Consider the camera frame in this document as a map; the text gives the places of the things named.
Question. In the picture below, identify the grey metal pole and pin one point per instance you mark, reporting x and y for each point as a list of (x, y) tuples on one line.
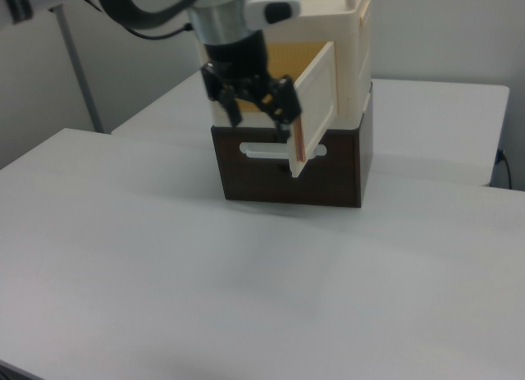
[(78, 68)]

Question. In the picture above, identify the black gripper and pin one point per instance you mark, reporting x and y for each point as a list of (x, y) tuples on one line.
[(238, 64)]

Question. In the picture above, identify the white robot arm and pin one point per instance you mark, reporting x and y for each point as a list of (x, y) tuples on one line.
[(164, 2)]

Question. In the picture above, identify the dark brown drawer box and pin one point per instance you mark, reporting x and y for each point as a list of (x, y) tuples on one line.
[(254, 179)]

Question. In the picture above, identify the cream cabinet door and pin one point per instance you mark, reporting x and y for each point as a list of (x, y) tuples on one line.
[(316, 97)]

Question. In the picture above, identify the cream plastic cabinet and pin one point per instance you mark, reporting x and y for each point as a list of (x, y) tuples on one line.
[(352, 68)]

